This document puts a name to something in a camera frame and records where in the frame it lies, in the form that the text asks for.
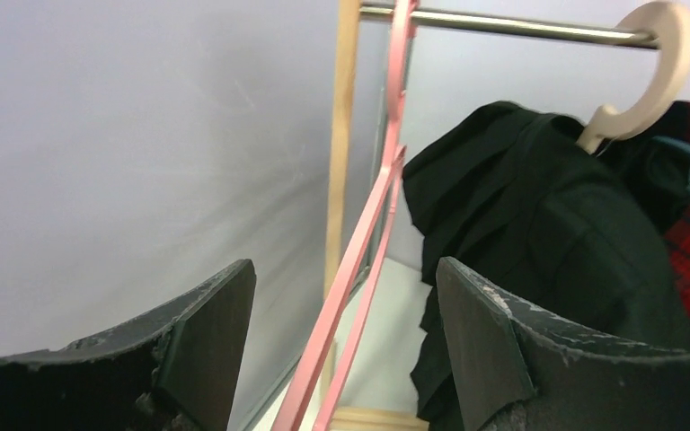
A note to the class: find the wooden clothes rack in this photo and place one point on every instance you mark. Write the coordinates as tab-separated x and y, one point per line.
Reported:
339	149

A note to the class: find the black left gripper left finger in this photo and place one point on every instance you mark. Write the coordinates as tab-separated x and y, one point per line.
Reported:
174	367

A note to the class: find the metal rack rod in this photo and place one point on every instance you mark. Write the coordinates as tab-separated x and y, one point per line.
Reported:
516	27

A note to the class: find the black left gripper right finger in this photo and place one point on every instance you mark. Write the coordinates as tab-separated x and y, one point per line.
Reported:
518	366

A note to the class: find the pink plastic hanger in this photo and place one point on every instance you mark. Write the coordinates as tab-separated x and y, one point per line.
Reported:
357	256

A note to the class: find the black skirt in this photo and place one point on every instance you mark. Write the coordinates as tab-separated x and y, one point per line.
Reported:
508	194

